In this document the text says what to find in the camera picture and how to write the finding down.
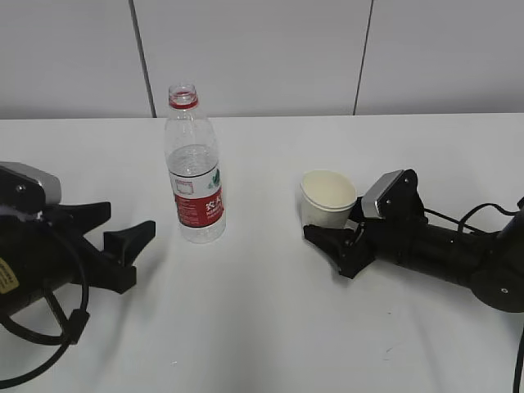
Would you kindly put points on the clear water bottle red label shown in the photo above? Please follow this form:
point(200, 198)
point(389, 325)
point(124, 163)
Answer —
point(192, 160)

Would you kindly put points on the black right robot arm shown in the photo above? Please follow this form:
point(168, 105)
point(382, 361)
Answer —
point(490, 265)

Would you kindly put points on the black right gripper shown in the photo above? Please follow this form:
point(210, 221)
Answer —
point(352, 250)

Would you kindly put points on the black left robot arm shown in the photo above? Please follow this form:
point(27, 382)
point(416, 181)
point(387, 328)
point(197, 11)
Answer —
point(25, 270)

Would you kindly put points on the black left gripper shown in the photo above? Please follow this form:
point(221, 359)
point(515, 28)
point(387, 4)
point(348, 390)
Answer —
point(63, 229)

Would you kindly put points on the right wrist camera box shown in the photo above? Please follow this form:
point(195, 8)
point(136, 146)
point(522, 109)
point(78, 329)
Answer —
point(394, 196)

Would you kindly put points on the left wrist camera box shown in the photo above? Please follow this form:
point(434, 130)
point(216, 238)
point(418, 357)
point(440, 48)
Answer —
point(27, 191)

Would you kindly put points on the white paper cup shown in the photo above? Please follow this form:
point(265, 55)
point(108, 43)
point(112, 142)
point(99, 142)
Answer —
point(327, 198)

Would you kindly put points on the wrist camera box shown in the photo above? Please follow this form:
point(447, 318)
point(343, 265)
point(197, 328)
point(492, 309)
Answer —
point(27, 191)
point(394, 196)

